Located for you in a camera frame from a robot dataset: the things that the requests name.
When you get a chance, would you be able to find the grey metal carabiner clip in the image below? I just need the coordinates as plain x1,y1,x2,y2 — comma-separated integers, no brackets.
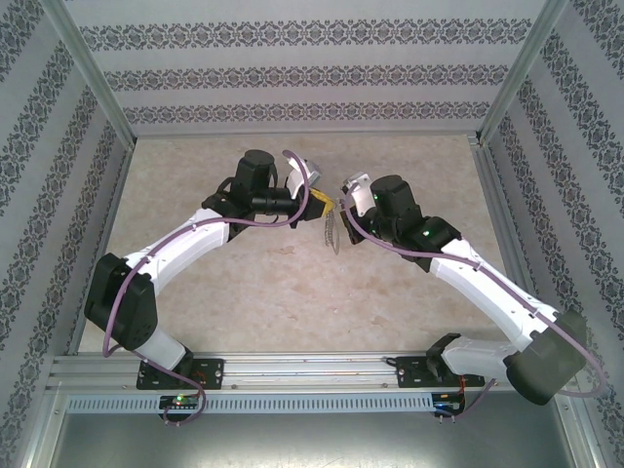
322,208,338,245

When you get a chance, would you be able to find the right circuit board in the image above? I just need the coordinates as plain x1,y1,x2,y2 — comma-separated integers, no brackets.
433,392,467,415

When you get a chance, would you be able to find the circuit board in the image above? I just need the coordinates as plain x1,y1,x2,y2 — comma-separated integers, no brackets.
159,394,201,410
433,392,467,415

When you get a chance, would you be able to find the grey metal panel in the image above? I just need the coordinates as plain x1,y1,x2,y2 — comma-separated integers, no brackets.
28,409,601,468

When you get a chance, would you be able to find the left circuit board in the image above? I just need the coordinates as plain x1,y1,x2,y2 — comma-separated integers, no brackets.
159,394,201,410

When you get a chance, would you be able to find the aluminium side rail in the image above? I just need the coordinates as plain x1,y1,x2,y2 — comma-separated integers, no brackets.
67,140,136,355
467,136,557,352

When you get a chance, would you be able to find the aluminium mounting rail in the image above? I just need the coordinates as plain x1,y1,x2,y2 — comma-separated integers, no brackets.
46,348,574,391

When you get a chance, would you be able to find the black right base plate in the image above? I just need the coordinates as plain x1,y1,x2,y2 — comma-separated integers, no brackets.
393,355,487,390

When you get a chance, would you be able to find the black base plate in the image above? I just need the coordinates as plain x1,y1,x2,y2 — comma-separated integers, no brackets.
136,358,225,391
393,355,487,390

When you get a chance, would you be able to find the grey slotted cable duct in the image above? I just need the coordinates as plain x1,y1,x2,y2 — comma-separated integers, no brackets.
65,392,435,415

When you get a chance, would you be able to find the aluminium frame post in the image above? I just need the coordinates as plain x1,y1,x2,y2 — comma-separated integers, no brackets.
475,0,571,147
41,0,137,147

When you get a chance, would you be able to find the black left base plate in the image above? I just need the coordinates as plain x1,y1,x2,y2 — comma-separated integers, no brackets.
136,358,225,391

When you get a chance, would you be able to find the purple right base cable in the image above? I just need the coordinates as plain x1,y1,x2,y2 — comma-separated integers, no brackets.
450,377,496,421

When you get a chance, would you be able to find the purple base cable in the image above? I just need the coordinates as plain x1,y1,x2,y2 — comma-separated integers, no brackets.
145,363,210,426
450,377,496,421

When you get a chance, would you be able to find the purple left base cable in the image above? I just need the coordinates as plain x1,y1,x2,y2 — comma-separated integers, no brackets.
145,363,210,426

